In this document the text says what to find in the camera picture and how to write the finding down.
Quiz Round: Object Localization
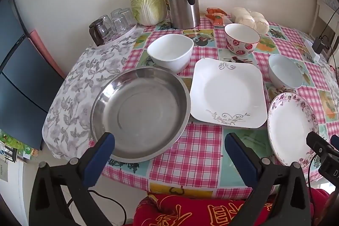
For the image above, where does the black charger cable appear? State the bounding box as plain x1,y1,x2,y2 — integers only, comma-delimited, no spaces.
319,7,339,40

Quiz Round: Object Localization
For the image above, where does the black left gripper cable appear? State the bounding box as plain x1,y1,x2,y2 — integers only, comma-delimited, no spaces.
64,190,128,226

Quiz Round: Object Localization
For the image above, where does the dark brown cup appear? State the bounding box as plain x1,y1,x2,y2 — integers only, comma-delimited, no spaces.
89,19,104,47

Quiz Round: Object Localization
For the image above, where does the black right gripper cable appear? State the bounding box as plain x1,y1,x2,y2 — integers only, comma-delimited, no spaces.
308,154,322,182

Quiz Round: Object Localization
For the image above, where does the bag of white steamed buns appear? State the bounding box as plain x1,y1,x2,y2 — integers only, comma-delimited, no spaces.
231,7,270,35

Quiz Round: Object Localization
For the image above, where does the stainless steel basin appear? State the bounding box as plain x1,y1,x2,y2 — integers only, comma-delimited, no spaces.
89,66,191,163

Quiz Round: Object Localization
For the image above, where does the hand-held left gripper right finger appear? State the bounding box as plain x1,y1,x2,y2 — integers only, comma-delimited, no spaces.
225,132,311,226

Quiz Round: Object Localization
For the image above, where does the strawberry print bowl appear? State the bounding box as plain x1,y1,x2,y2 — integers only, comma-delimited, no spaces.
224,23,260,57

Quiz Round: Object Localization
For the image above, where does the pink checkered tablecloth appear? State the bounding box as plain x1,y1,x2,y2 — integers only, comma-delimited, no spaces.
89,17,339,200

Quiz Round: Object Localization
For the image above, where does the pale blue floral bowl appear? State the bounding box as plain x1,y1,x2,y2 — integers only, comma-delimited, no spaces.
268,54,304,91

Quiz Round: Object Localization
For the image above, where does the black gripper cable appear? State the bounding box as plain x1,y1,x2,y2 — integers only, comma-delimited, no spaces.
64,190,128,226
308,154,322,182

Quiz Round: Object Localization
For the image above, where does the white square plate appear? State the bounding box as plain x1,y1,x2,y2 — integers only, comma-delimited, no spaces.
190,58,267,129

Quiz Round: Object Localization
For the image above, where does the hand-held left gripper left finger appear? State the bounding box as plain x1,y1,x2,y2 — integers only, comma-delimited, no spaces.
29,132,117,226

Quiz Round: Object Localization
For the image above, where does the orange snack packet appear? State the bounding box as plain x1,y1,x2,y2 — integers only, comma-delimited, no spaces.
209,14,231,27
206,7,228,17

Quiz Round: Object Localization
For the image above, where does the white shelf unit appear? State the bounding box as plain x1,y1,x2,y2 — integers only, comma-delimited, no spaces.
310,0,339,68

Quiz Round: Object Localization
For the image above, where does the floral rimmed round plate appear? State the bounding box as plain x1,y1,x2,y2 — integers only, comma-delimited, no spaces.
267,92,320,167

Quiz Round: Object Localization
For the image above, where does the napa cabbage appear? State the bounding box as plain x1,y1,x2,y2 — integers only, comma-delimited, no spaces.
130,0,168,26

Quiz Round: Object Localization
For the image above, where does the pink board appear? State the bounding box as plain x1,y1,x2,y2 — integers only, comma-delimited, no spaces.
28,29,67,79

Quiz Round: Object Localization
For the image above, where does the dark cabinet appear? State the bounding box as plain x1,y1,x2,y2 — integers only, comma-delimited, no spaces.
0,0,65,151

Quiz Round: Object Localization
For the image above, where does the white power strip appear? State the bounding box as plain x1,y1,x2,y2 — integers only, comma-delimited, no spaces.
304,39,321,64

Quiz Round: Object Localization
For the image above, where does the white square bowl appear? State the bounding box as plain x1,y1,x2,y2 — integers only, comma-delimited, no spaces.
147,33,194,74

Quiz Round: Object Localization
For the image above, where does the black charger adapter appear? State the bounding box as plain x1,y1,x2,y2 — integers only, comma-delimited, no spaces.
313,35,331,54

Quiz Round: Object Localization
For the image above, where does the green printed carton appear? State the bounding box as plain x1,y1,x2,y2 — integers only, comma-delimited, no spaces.
0,129,39,163

